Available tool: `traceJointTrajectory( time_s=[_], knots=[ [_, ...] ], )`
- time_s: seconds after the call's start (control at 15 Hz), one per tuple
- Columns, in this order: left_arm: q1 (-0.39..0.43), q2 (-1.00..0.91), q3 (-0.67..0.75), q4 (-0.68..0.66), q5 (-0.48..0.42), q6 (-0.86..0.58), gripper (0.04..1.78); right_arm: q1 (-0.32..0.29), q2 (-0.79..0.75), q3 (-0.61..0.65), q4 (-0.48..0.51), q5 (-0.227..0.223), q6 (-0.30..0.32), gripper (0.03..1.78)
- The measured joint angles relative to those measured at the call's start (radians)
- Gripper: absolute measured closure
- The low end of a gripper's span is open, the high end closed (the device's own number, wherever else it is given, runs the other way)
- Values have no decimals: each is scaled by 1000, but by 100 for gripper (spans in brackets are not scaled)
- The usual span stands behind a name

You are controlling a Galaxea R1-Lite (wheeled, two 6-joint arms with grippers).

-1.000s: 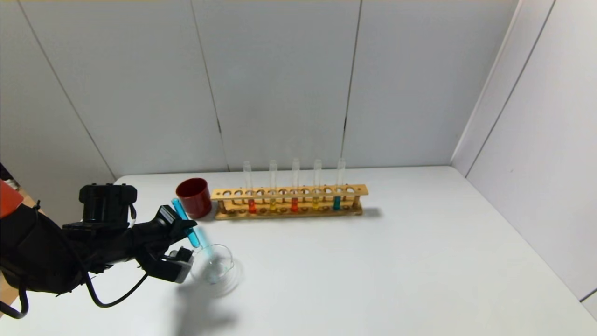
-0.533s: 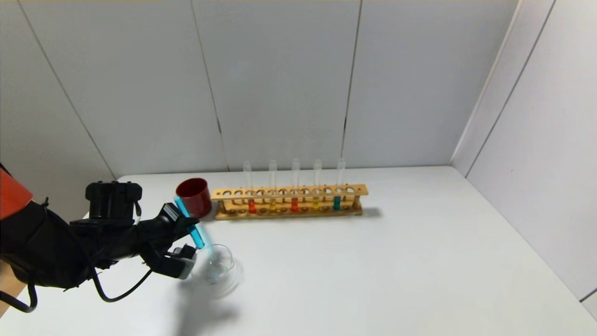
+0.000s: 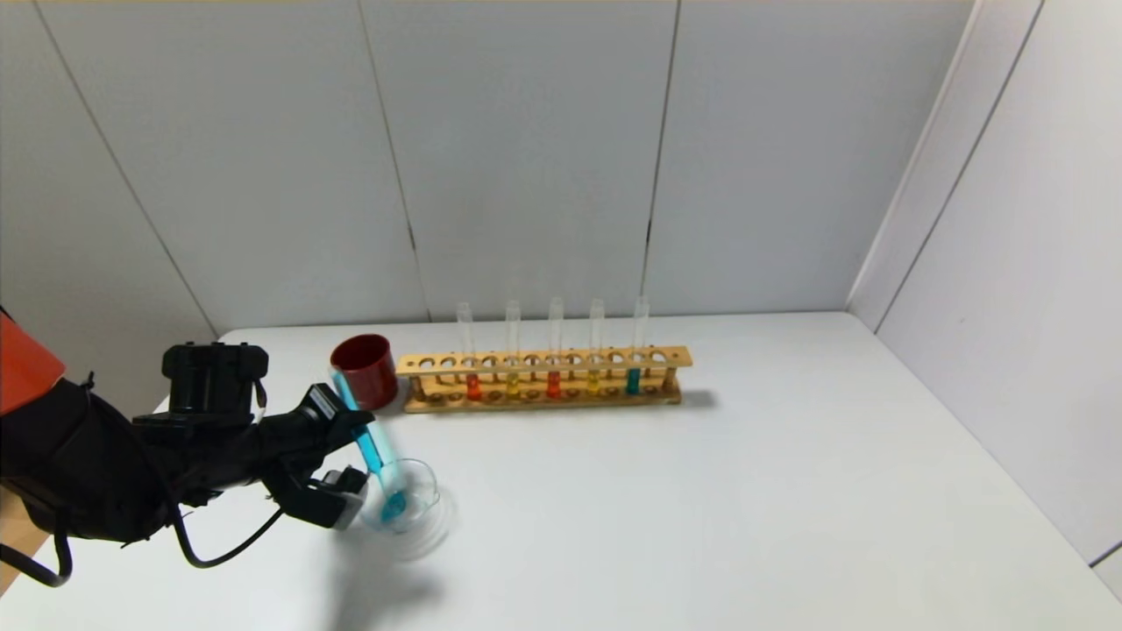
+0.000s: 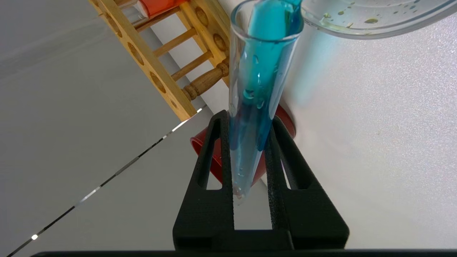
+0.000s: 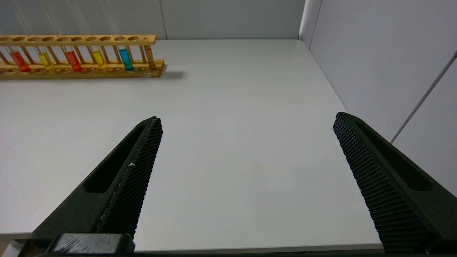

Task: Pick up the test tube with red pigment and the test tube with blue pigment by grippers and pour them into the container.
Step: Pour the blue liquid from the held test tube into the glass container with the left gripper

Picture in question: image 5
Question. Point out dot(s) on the wooden test tube rack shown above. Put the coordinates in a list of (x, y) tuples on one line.
[(142, 40)]

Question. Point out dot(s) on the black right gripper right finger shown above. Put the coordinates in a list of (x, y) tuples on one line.
[(392, 192)]

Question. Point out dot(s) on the test tube with yellow pigment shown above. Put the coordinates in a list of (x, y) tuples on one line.
[(99, 60), (46, 62)]

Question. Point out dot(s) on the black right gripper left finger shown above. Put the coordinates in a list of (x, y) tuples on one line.
[(117, 185)]

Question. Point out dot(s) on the test tube with red pigment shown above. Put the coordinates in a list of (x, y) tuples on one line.
[(73, 61), (19, 62)]

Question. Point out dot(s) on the test tube with blue pigment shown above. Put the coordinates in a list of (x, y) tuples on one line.
[(125, 60)]

